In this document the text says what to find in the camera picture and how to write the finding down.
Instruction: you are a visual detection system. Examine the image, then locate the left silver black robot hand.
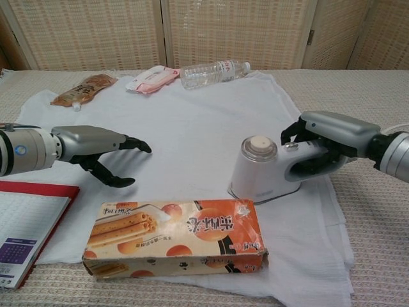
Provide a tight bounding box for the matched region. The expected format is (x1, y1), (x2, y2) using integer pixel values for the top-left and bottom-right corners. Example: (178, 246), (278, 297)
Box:
(50, 125), (153, 189)

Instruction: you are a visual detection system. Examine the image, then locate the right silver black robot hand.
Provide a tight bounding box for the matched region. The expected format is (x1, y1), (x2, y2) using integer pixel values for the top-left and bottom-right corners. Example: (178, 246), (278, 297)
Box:
(280, 111), (383, 177)

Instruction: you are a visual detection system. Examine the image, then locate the white handheld iron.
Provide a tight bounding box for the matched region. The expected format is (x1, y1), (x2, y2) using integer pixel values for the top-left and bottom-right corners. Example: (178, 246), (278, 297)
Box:
(227, 135), (348, 205)

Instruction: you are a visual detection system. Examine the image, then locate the brown sauce pouch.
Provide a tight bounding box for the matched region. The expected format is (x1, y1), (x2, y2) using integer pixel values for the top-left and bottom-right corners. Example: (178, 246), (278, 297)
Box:
(50, 74), (118, 112)

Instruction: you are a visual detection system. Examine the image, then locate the pink wet wipes pack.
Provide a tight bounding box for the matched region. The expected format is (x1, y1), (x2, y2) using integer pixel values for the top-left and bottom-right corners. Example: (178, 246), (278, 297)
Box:
(125, 66), (181, 95)

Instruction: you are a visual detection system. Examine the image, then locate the beige woven tablecloth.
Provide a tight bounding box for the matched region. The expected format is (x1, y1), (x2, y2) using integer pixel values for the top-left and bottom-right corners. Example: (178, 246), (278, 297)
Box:
(0, 68), (409, 307)

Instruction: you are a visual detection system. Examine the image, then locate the red spiral desk calendar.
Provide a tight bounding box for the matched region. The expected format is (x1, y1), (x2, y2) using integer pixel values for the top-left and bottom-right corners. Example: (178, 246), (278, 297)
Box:
(0, 180), (81, 281)

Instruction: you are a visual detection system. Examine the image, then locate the woven folding screen panel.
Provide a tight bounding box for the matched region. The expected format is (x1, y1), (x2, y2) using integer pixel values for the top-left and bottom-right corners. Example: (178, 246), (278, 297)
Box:
(0, 0), (166, 72)
(348, 0), (409, 70)
(302, 0), (373, 70)
(159, 0), (318, 70)

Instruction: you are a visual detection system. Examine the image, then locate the white t-shirt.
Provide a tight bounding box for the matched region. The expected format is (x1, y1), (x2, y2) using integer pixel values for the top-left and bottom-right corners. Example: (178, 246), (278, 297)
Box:
(19, 70), (355, 307)

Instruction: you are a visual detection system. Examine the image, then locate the orange egg roll box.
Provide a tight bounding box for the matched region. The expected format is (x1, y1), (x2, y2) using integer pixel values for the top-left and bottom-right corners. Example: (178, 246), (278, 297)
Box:
(82, 198), (270, 281)

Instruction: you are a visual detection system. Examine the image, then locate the clear plastic water bottle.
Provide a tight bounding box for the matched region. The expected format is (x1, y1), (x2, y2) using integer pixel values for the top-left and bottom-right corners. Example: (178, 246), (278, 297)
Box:
(180, 60), (252, 90)

